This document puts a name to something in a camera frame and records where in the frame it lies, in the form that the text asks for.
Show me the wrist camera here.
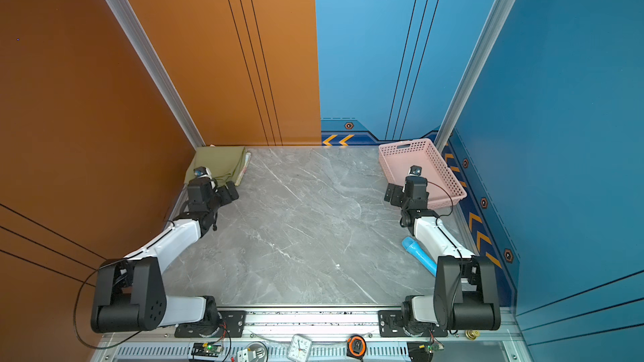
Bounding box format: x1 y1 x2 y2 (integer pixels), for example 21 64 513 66
409 165 422 177
193 167 212 183

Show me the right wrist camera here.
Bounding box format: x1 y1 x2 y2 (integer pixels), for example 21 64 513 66
409 165 422 177

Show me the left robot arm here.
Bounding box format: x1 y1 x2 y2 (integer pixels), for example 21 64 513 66
90 176 239 336

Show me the pastel floral skirt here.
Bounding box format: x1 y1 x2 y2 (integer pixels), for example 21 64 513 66
234 150 252 186

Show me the brass round knob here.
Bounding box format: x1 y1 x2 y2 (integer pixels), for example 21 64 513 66
465 330 481 340

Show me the white power plug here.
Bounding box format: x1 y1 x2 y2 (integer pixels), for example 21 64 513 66
236 342 268 362

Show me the olive green skirt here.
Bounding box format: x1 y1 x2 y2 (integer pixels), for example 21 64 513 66
184 146 247 186

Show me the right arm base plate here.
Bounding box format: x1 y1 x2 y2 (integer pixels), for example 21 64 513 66
377 309 448 338

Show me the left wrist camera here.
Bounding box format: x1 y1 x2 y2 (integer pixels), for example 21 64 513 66
193 167 212 183

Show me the pink plastic basket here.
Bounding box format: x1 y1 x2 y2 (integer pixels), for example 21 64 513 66
378 138 467 209

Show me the black board with wires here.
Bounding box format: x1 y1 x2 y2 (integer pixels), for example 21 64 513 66
407 341 444 362

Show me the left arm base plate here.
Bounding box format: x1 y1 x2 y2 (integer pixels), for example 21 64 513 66
174 310 247 340

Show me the light blue plastic tube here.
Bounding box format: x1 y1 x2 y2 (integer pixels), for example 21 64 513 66
402 236 437 276

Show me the green circuit board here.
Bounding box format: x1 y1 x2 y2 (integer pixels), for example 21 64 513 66
190 342 225 361

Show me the white square clock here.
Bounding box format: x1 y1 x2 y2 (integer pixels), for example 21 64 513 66
287 335 313 362

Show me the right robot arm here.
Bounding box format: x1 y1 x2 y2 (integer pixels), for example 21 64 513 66
384 166 501 336

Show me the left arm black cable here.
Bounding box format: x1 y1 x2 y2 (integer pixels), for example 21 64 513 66
73 265 142 350

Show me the orange black tape measure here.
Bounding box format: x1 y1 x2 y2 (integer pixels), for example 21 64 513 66
346 335 367 361

